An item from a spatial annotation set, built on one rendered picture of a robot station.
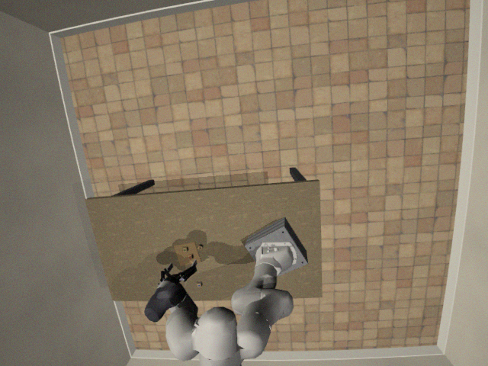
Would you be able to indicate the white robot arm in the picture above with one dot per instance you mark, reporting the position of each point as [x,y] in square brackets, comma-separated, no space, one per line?
[216,335]

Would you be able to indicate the tan square mat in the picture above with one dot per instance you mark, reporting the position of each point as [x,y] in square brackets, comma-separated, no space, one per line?
[183,256]

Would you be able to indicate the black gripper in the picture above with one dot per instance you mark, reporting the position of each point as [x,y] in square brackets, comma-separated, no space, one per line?
[177,278]

